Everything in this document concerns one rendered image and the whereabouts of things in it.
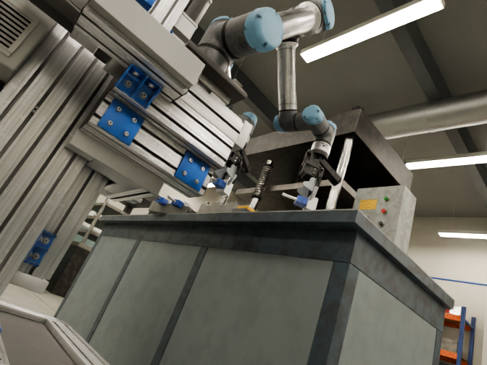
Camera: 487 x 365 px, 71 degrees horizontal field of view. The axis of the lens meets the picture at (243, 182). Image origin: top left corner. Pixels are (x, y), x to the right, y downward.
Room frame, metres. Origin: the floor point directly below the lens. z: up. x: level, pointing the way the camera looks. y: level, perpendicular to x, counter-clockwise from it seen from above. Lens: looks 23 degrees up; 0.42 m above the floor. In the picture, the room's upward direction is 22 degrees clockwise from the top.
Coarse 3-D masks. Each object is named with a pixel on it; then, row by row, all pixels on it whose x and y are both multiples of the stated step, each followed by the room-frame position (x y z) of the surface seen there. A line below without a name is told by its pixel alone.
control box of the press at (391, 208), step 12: (360, 192) 1.86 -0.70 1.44; (372, 192) 1.79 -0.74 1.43; (384, 192) 1.73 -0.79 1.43; (396, 192) 1.67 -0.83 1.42; (408, 192) 1.66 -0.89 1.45; (360, 204) 1.84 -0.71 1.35; (372, 204) 1.77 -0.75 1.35; (384, 204) 1.71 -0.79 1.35; (396, 204) 1.65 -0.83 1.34; (408, 204) 1.68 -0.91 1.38; (372, 216) 1.76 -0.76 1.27; (384, 216) 1.70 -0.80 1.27; (396, 216) 1.64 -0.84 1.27; (408, 216) 1.69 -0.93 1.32; (384, 228) 1.69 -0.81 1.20; (396, 228) 1.64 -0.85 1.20; (408, 228) 1.70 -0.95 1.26; (396, 240) 1.65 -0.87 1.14; (408, 240) 1.72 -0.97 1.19
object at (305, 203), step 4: (288, 196) 1.17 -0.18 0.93; (292, 196) 1.17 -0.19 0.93; (300, 196) 1.15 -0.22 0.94; (296, 200) 1.16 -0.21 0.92; (300, 200) 1.15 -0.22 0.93; (304, 200) 1.15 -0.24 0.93; (308, 200) 1.15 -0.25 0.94; (312, 200) 1.15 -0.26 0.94; (316, 200) 1.15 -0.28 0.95; (296, 204) 1.18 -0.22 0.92; (300, 204) 1.17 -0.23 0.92; (304, 204) 1.16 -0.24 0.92; (308, 204) 1.15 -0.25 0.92; (312, 204) 1.15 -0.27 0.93; (316, 204) 1.15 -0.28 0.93; (304, 208) 1.17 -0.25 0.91; (308, 208) 1.15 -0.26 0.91; (312, 208) 1.15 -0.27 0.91
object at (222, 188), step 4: (216, 180) 1.31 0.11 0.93; (220, 180) 1.30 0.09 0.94; (224, 180) 1.34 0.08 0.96; (212, 184) 1.33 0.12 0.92; (216, 184) 1.31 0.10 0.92; (220, 184) 1.31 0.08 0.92; (224, 184) 1.32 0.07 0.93; (232, 184) 1.34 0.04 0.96; (220, 188) 1.34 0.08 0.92; (224, 188) 1.32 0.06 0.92; (228, 188) 1.33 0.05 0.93; (220, 192) 1.34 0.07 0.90; (224, 192) 1.33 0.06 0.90; (228, 192) 1.34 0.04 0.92
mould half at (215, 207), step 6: (204, 204) 1.52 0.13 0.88; (216, 204) 1.44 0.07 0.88; (228, 204) 1.37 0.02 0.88; (234, 204) 1.33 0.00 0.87; (240, 204) 1.35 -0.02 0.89; (204, 210) 1.50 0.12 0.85; (210, 210) 1.46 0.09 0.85; (216, 210) 1.43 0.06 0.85; (222, 210) 1.39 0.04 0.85; (228, 210) 1.35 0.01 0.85
